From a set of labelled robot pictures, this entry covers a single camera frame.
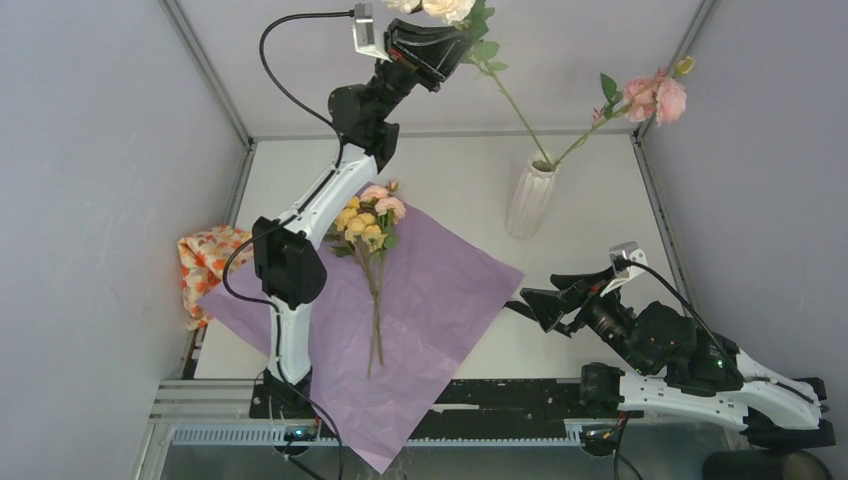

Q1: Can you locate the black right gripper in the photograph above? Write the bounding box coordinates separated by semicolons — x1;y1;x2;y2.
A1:
518;265;650;376

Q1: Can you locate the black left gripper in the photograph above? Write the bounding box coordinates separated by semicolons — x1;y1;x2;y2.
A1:
368;20;480;125

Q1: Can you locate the black printed ribbon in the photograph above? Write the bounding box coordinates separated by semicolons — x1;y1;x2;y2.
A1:
503;300;571;338

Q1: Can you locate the white rose stem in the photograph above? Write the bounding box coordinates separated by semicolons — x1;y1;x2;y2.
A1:
383;0;556;173

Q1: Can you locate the peach rose stem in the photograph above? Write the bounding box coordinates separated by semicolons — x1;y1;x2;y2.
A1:
355;181;407;376

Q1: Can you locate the yellow rose stem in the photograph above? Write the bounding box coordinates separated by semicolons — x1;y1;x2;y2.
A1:
324;195;402;379

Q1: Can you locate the purple wrapping paper sheet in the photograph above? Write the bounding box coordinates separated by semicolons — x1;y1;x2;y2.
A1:
197;182;526;475

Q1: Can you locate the pink rose stem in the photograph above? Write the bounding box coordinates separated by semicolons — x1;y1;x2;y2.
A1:
548;56;696;171

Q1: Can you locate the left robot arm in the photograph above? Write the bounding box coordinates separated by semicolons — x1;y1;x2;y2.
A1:
252;19;476;417

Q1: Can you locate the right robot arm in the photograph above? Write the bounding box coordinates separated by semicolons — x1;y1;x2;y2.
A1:
505;258;836;449

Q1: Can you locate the white ribbed ceramic vase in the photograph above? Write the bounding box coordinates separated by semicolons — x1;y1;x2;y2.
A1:
506;152;556;239

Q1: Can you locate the black cylinder object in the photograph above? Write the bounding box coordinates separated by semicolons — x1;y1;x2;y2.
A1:
701;450;834;480

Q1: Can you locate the orange floral cloth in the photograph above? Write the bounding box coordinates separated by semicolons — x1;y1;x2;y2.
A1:
177;224;252;331

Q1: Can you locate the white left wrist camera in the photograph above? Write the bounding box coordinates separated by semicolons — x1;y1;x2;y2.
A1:
352;3;390;61

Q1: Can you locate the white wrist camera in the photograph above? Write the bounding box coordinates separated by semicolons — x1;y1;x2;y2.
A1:
600;241;646;297
352;3;390;61

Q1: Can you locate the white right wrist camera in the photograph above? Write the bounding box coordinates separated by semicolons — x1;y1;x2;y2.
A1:
600;241;646;297

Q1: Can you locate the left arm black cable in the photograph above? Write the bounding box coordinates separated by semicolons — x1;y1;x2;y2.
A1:
221;9;359;480

